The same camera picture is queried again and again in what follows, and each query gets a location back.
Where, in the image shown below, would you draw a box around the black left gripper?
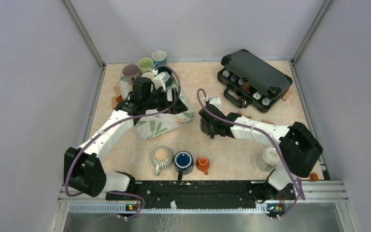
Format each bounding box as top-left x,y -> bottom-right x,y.
143,87 -> 187,114

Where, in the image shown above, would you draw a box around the dark green mug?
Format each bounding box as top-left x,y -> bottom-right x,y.
158,67 -> 174,89

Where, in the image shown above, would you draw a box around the small orange mug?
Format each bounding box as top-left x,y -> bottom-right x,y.
196,157 -> 210,175

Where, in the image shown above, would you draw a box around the light blue mug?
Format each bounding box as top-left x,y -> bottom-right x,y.
151,50 -> 167,68

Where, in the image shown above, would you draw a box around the light green mug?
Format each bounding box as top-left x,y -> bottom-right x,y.
137,58 -> 154,74

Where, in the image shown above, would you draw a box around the lilac purple mug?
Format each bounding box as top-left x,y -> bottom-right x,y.
122,63 -> 141,85

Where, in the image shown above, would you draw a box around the clear floral glass jar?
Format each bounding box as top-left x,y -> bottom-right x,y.
257,146 -> 280,172

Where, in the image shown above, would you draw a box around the black mug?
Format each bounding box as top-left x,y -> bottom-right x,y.
200,117 -> 210,135

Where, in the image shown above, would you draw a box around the white ribbed mug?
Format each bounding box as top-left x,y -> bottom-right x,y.
141,72 -> 155,80

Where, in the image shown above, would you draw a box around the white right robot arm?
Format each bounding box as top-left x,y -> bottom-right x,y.
199,104 -> 323,199

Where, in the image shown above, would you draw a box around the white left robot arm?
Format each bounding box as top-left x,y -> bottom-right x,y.
63,77 -> 188,200

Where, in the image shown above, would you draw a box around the navy blue mug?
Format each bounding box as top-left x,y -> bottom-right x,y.
173,151 -> 194,181

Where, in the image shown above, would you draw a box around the striped grey white mug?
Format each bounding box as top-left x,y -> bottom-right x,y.
150,146 -> 174,176

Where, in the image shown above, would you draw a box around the white floral tray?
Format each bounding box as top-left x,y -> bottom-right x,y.
134,65 -> 195,141

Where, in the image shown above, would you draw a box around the black poker chip case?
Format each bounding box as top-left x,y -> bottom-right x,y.
217,49 -> 293,113

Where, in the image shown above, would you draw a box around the wooden blocks beside tray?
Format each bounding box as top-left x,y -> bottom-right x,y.
111,86 -> 123,109

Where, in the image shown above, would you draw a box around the wooden block behind case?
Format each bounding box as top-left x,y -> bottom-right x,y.
281,89 -> 293,102

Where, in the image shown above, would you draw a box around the small brown cylinder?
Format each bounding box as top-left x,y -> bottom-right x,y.
309,173 -> 319,182

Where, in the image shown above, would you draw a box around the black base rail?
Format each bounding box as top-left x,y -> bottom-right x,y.
105,180 -> 296,209

